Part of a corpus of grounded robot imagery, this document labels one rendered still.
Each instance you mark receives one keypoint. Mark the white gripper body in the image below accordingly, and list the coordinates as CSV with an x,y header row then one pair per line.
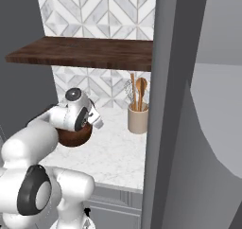
x,y
96,118

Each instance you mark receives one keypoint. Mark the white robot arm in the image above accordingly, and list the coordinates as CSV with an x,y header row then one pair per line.
x,y
28,176

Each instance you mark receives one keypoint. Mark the dark brown wooden bowl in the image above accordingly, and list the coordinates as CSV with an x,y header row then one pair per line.
x,y
74,137

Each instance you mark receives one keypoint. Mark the grey open cabinet door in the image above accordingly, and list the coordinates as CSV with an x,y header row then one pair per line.
x,y
176,113

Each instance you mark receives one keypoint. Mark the grey tall cabinet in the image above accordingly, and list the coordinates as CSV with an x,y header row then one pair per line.
x,y
22,65

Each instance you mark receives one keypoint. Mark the grey base cabinet front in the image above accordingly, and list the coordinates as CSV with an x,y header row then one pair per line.
x,y
113,209

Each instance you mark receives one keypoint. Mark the beige utensil pot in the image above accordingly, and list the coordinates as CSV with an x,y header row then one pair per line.
x,y
137,120

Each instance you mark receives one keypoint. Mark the metal whisk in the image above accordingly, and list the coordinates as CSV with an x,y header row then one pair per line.
x,y
129,91

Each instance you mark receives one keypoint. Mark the wooden spatula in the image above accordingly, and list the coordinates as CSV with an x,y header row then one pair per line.
x,y
133,91

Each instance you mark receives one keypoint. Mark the wooden spoon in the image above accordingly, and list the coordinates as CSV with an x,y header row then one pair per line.
x,y
141,89

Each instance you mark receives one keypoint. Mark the dark wooden shelf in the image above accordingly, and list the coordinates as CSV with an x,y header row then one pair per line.
x,y
85,51

